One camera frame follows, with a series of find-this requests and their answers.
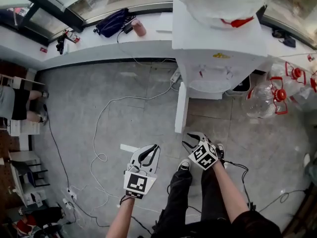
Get person's black trousers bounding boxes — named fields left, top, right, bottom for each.
left=151, top=169, right=232, bottom=238

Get person's right forearm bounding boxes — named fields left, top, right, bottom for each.
left=211, top=160, right=250, bottom=224

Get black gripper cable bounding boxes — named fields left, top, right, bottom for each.
left=222, top=159, right=255, bottom=209

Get white window sill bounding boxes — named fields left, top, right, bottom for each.
left=0, top=12, right=317, bottom=69

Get thin white cord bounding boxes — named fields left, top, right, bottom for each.
left=268, top=52, right=317, bottom=59

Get white desk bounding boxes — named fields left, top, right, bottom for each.
left=7, top=150, right=43, bottom=208

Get black pouch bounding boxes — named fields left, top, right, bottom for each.
left=271, top=28, right=297, bottom=48

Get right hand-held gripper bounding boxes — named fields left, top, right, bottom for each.
left=182, top=131, right=219, bottom=171

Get black floor cable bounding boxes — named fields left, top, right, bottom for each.
left=42, top=104, right=111, bottom=228

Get person's left forearm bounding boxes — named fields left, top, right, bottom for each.
left=106, top=196, right=136, bottom=238

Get white floor cable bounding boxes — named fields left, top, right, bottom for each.
left=89, top=82, right=180, bottom=215

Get person's left shoe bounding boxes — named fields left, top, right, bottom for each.
left=177, top=158, right=192, bottom=173

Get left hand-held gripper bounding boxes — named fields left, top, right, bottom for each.
left=123, top=144, right=161, bottom=200

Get black gadget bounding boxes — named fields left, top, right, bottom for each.
left=55, top=35, right=66, bottom=56

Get black metal chair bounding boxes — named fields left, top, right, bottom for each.
left=11, top=160, right=51, bottom=188

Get red and white bottle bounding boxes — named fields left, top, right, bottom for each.
left=64, top=29, right=81, bottom=44

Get pink tumbler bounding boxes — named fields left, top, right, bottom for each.
left=131, top=19, right=147, bottom=37

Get black window frame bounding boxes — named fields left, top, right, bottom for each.
left=0, top=0, right=317, bottom=49

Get dark blue bag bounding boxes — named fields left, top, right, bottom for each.
left=95, top=7, right=131, bottom=38

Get red bag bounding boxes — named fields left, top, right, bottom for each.
left=15, top=218, right=34, bottom=236

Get white water dispenser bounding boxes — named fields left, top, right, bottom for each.
left=171, top=0, right=269, bottom=101

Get white shelf unit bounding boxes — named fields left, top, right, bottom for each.
left=0, top=68, right=47, bottom=136

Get person's black shirt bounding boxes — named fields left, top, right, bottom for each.
left=230, top=209, right=282, bottom=238

